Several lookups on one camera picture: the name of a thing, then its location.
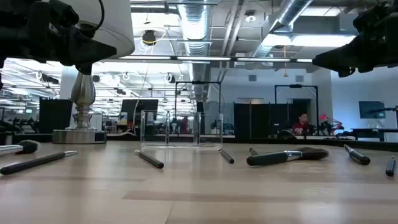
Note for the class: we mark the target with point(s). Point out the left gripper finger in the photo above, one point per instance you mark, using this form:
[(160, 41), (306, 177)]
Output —
[(84, 68), (87, 46)]

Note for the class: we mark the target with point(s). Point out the thick black makeup brush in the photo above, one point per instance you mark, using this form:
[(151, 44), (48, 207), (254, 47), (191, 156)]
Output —
[(359, 157)]

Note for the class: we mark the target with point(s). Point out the long thin black makeup brush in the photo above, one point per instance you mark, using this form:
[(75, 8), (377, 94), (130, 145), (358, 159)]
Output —
[(31, 163)]

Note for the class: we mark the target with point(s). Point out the large black makeup brush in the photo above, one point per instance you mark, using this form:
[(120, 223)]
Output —
[(267, 158)]

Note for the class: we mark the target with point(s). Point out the short black makeup brush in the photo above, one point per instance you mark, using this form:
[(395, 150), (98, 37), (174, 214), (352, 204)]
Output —
[(253, 152)]

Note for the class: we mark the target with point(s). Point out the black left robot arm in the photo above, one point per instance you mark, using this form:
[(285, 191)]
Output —
[(9, 25)]

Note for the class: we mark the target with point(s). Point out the table lamp white shade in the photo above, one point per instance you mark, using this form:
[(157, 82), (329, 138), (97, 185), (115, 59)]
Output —
[(83, 93)]

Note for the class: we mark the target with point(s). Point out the red machine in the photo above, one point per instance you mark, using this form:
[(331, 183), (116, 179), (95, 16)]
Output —
[(329, 123)]

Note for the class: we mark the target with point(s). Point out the black board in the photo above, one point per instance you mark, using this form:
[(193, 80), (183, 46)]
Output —
[(56, 115)]

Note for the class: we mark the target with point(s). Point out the dark table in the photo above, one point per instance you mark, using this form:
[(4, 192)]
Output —
[(373, 130)]

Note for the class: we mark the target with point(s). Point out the black monitor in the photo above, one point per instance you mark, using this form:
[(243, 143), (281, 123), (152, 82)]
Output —
[(140, 107)]

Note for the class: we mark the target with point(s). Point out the person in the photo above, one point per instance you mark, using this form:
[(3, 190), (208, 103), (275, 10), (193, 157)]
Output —
[(301, 126), (184, 124)]

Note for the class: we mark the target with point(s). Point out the black partition panel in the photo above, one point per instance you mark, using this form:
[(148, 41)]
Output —
[(264, 121)]

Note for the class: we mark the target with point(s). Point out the clear acrylic organizer container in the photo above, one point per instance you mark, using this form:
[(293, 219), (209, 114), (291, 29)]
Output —
[(155, 137)]

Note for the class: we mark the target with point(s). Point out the ceiling light strip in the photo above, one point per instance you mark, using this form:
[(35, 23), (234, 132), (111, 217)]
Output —
[(214, 58)]

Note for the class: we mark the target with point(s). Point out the wall-mounted dark screen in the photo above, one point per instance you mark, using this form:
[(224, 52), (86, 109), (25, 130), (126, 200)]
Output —
[(371, 109)]

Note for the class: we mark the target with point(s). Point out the black stand frame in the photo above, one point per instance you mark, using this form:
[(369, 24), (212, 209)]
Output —
[(295, 86)]

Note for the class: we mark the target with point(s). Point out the silver ventilation duct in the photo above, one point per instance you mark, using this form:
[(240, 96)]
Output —
[(194, 18), (289, 12)]

